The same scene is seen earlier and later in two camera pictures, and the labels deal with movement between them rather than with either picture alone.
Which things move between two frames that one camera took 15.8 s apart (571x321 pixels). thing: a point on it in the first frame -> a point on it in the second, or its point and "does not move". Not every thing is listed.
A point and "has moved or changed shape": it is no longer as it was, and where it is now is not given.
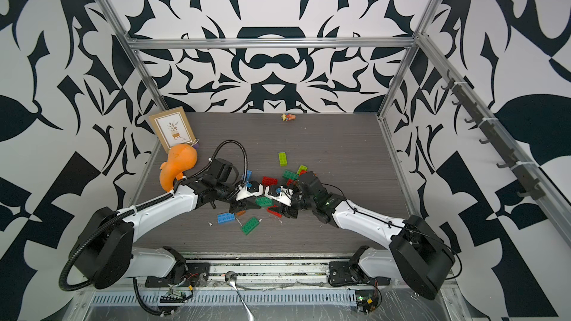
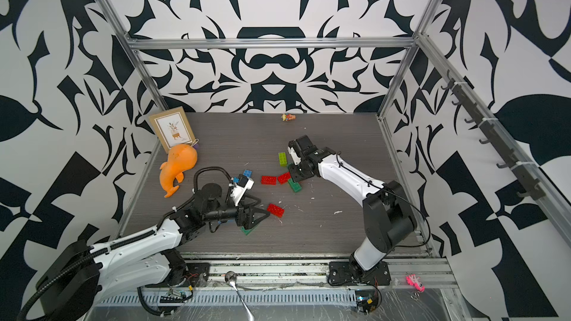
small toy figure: x=288 y=117 does not move
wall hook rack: x=531 y=189 does not move
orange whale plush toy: x=182 y=158 does not move
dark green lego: x=264 y=201 has moved or changed shape
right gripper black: x=287 y=212 -> x=294 y=174
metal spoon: x=231 y=277 does not move
